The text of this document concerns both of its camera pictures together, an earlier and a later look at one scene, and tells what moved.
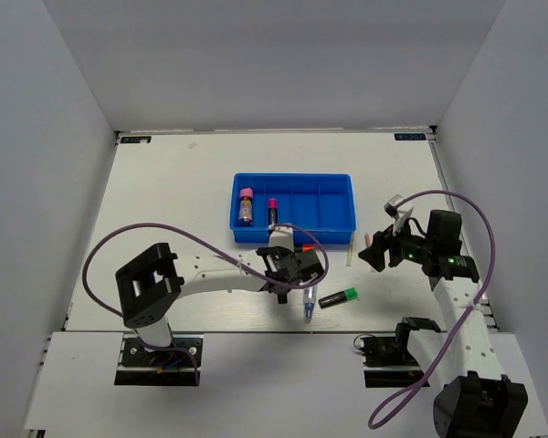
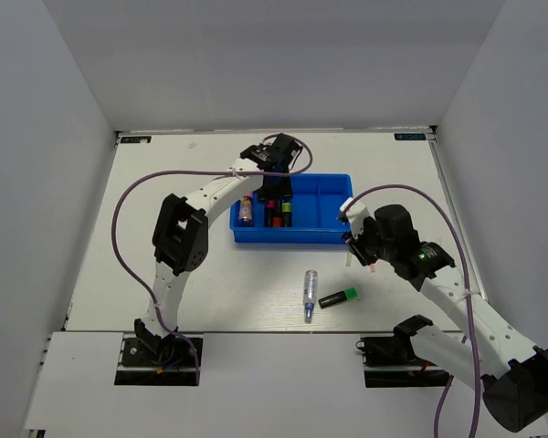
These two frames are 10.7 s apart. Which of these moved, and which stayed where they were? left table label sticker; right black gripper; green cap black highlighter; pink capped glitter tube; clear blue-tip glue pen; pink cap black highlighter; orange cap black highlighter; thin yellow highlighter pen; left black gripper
Moved: orange cap black highlighter; right black gripper; left black gripper
Stayed: left table label sticker; pink capped glitter tube; pink cap black highlighter; clear blue-tip glue pen; thin yellow highlighter pen; green cap black highlighter
